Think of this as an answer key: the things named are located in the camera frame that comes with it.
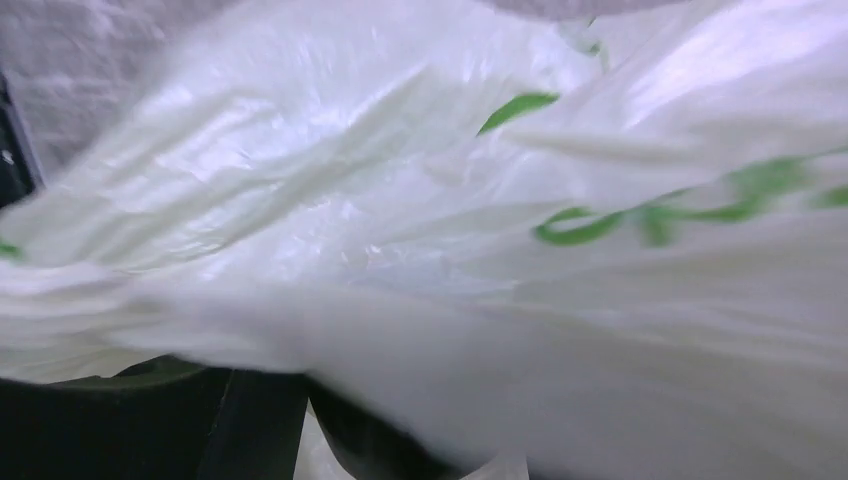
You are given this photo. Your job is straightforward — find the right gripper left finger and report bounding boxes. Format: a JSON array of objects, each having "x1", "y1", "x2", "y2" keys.
[{"x1": 1, "y1": 357, "x2": 307, "y2": 479}]

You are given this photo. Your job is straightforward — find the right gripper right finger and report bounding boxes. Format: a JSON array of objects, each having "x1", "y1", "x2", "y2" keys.
[{"x1": 307, "y1": 380, "x2": 463, "y2": 480}]

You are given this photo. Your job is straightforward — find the light green plastic bag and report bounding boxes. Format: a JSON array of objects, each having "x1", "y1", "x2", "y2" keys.
[{"x1": 1, "y1": 1, "x2": 847, "y2": 479}]

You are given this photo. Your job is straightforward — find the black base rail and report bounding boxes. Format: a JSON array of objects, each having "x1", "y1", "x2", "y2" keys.
[{"x1": 1, "y1": 73, "x2": 43, "y2": 208}]

